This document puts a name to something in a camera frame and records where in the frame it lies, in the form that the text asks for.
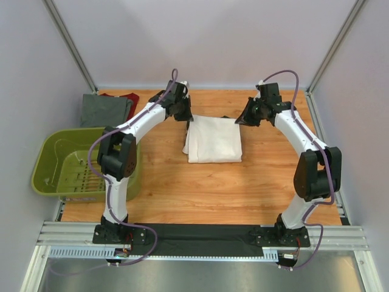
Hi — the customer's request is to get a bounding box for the white and green t-shirt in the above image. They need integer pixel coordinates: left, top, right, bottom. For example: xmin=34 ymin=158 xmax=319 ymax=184
xmin=182 ymin=115 xmax=243 ymax=164

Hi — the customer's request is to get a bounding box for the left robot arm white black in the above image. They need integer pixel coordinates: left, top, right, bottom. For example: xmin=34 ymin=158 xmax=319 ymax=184
xmin=92 ymin=80 xmax=193 ymax=244

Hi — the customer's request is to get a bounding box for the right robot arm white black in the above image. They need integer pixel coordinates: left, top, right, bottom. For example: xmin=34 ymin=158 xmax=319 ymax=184
xmin=235 ymin=82 xmax=342 ymax=246

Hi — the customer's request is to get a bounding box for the folded red t-shirt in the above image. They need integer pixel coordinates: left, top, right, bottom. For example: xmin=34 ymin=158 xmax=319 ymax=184
xmin=102 ymin=92 xmax=139 ymax=121

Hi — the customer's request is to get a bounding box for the folded grey t-shirt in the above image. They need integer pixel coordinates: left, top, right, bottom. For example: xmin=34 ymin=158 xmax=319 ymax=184
xmin=80 ymin=94 xmax=133 ymax=128

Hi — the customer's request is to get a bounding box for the green plastic basket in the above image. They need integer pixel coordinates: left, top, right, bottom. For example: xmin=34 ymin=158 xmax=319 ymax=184
xmin=30 ymin=127 xmax=142 ymax=203

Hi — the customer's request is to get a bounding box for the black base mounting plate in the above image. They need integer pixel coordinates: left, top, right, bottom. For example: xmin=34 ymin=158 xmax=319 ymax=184
xmin=99 ymin=223 xmax=311 ymax=256

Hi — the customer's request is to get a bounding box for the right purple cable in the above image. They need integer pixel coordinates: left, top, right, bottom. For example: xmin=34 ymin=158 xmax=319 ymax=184
xmin=261 ymin=70 xmax=336 ymax=229

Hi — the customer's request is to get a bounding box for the purple cable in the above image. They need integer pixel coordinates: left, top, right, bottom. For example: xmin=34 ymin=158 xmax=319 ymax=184
xmin=261 ymin=70 xmax=336 ymax=229
xmin=87 ymin=68 xmax=179 ymax=238

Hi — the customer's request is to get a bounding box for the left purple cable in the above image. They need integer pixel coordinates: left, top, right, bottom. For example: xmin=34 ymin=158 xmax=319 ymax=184
xmin=87 ymin=68 xmax=179 ymax=238

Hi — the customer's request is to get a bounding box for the slotted grey cable duct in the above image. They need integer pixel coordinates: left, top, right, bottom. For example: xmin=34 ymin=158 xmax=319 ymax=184
xmin=48 ymin=246 xmax=278 ymax=263

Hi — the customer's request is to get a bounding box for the right aluminium frame post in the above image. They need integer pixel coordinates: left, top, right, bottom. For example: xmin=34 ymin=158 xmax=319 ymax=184
xmin=306 ymin=0 xmax=367 ymax=95

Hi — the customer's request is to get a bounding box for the aluminium frame post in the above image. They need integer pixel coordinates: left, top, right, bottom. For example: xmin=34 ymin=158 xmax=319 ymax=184
xmin=306 ymin=0 xmax=367 ymax=95
xmin=43 ymin=0 xmax=98 ymax=93

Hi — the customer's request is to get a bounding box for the left aluminium frame post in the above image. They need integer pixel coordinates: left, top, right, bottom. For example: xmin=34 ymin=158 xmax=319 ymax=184
xmin=43 ymin=0 xmax=98 ymax=93

